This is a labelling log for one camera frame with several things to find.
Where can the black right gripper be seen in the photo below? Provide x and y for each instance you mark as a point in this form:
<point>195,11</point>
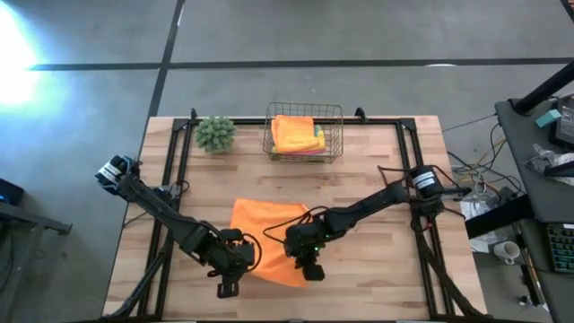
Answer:
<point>307,240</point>

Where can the grey metal stand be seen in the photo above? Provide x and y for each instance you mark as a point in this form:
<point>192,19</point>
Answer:
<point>27,220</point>

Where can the teal microfiber towel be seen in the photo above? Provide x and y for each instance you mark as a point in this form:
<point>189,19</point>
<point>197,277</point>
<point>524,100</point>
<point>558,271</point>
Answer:
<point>318,130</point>

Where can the white bag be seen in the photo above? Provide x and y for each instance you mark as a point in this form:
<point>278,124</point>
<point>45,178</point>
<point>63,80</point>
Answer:
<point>480,208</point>

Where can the artificial green potted plant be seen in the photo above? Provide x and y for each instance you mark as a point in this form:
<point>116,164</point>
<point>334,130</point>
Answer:
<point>216,133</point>

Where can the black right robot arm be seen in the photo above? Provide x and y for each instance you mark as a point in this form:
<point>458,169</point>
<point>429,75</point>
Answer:
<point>381,199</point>

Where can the black pole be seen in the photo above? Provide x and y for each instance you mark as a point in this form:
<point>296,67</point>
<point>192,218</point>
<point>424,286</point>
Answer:
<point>545,89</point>

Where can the light blue box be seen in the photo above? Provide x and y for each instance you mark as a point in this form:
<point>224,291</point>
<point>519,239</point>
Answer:
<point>548,118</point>

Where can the dark keyboard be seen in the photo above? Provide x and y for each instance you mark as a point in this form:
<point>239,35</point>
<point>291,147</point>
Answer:
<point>562,249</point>

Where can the dark desk device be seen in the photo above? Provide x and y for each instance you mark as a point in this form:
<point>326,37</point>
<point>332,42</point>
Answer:
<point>566,125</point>

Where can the small red clip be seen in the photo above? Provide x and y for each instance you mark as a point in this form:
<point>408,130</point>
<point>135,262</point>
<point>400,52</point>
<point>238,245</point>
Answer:
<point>427,226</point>

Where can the black metal table frame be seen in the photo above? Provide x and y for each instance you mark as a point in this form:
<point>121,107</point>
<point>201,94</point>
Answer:
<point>408,123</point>

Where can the pink microfiber towel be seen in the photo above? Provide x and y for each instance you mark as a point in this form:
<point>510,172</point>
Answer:
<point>309,153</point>

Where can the black box device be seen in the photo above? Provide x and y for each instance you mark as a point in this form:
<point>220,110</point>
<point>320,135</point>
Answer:
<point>11,193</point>

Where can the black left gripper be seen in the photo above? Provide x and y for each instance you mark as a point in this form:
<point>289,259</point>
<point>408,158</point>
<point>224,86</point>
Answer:
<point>233,255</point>

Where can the crumpled clear plastic bag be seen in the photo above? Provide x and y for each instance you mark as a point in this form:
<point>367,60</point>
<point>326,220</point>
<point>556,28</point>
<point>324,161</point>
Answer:
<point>545,157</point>

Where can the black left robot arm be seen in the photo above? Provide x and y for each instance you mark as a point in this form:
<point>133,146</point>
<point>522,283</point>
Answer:
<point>157,206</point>

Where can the grey side desk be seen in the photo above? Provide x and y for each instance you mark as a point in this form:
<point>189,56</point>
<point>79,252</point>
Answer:
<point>551,197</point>

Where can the orange microfiber towel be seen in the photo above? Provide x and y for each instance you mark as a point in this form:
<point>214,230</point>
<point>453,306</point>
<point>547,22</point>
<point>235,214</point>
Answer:
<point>293,133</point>
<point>264,215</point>

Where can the white mug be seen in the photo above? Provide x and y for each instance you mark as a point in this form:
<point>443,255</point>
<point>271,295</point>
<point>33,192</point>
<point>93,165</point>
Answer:
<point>507,251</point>

